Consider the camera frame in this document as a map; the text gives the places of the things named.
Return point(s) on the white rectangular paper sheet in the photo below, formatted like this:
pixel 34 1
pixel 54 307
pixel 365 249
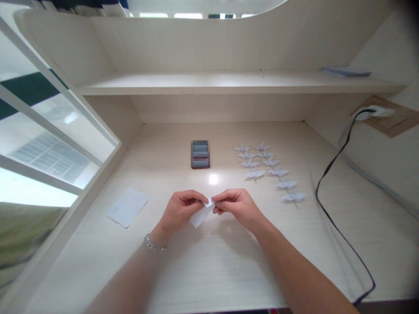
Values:
pixel 128 207

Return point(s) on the dark smartphone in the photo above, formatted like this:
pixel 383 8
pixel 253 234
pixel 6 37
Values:
pixel 200 154

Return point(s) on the cream wooden desk shelf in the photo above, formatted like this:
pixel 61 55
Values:
pixel 229 83

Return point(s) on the stack of pale blue paper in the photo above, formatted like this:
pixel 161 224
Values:
pixel 346 72

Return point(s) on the beige wall socket plate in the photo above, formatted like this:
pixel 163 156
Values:
pixel 397 122

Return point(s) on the group of white paper cranes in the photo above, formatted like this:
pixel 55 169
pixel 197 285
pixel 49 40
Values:
pixel 271 170

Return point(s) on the small white paper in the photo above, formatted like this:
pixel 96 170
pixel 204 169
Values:
pixel 200 218

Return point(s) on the white framed window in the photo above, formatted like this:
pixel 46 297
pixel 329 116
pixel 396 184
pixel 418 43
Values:
pixel 39 131

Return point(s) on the person's right hand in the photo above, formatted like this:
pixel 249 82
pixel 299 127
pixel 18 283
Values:
pixel 244 207

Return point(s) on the person's left hand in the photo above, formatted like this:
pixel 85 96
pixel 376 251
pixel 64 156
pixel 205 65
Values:
pixel 176 212

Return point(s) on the white plug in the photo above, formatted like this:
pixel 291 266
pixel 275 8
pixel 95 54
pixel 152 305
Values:
pixel 379 112

